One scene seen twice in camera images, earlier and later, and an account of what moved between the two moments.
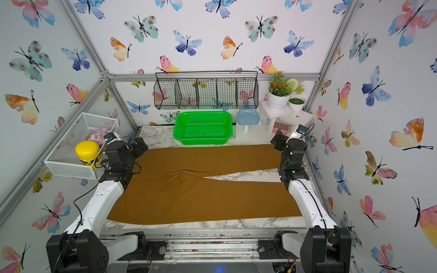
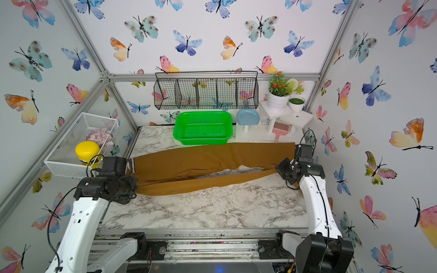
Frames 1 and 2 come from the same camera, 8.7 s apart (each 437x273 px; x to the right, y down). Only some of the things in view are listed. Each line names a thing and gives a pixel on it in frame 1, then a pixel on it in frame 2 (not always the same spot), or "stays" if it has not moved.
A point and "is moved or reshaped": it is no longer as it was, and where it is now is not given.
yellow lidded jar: x=89 y=152 stays
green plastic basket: x=203 y=127 stays
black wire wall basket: x=206 y=90 stays
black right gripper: x=285 y=141 → x=281 y=168
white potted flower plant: x=280 y=88 stays
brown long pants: x=169 y=185 is moved or reshaped
